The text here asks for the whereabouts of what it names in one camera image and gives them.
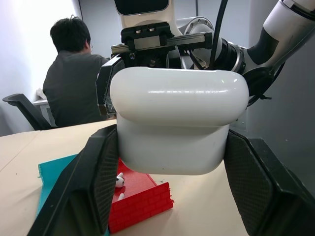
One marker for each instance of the white earbud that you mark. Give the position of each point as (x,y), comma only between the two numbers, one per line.
(121,196)
(120,182)

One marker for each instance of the seated person in grey shirt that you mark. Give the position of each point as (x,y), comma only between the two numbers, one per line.
(71,86)

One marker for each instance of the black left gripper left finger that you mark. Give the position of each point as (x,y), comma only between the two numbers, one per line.
(81,191)

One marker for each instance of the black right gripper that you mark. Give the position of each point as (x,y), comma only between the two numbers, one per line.
(147,40)

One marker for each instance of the black office chair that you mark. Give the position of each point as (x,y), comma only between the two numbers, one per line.
(32,110)

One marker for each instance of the white earbud charging case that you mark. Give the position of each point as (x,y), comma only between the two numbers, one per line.
(177,110)

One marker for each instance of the teal plastic tray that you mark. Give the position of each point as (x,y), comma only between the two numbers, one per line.
(54,177)

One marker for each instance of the white desk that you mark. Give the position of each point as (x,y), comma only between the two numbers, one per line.
(41,102)

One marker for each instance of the red brick-pattern tray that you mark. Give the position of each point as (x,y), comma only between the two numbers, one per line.
(142,206)

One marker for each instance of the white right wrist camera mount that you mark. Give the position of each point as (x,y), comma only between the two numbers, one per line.
(145,18)

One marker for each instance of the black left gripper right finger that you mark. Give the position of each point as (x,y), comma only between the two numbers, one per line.
(265,191)

